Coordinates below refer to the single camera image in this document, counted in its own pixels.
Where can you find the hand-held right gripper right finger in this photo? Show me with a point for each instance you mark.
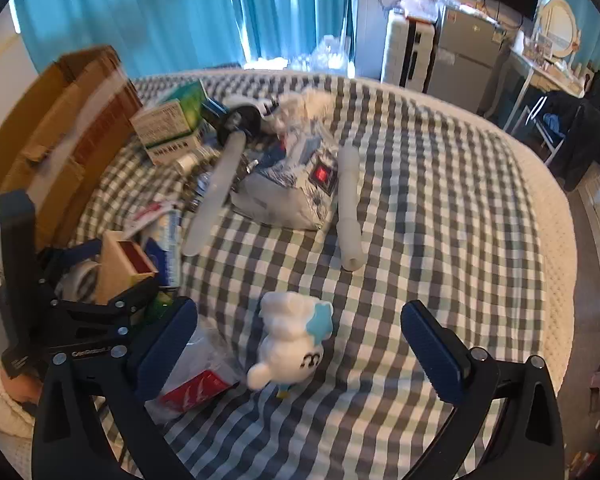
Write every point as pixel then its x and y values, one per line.
pixel 432 355

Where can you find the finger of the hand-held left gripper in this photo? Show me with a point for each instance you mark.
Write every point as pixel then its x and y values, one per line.
pixel 77 256
pixel 105 310

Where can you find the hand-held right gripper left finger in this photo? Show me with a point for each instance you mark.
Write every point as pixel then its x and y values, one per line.
pixel 167 345

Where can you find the small wooden box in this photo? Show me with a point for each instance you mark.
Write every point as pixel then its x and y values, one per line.
pixel 120 270

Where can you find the white plush toy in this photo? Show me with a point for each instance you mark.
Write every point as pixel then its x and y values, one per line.
pixel 285 340

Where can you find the brown cardboard box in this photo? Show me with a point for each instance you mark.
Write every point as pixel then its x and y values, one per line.
pixel 55 110

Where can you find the white tape roll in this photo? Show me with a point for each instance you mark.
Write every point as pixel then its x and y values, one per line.
pixel 80 280

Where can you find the clear bag with red packet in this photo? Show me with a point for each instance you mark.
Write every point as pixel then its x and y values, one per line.
pixel 195 385

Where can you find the red white packet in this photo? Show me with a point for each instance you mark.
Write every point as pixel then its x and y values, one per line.
pixel 147 212

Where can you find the blue white toothpaste box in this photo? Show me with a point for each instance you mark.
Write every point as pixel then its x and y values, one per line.
pixel 165 245

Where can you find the checked blanket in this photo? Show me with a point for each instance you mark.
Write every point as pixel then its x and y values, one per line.
pixel 430 210

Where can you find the white green carton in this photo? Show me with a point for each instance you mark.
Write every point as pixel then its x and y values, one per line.
pixel 162 130

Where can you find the white fluffy blanket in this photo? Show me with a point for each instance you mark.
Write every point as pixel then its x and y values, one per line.
pixel 0 420

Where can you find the translucent flat stick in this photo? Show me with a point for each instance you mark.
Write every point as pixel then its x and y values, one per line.
pixel 215 190

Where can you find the white opaque tube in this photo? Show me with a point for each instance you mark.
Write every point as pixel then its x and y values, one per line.
pixel 349 210

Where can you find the blue white patterned bag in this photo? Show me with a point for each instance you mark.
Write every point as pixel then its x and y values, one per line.
pixel 285 185

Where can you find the black round device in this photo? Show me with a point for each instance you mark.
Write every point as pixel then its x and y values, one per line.
pixel 240 120

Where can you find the teal curtain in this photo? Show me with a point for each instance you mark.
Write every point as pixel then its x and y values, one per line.
pixel 130 10

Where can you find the black jacket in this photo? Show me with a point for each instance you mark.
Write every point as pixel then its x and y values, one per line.
pixel 590 140

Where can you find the white chair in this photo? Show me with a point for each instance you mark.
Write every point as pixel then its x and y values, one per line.
pixel 537 110

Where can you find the white crumpled cloth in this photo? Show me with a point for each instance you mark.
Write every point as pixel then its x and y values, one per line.
pixel 305 105

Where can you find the silver fridge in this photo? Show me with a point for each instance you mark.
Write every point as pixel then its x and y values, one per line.
pixel 465 55

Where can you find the white dressing desk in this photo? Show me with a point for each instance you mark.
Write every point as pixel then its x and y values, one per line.
pixel 555 77

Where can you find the white suitcase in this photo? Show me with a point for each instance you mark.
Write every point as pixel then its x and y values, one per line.
pixel 405 50

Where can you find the clear plastic bags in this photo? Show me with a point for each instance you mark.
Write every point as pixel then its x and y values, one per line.
pixel 425 2

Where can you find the white oval mirror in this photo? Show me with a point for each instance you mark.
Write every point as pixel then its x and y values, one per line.
pixel 560 25

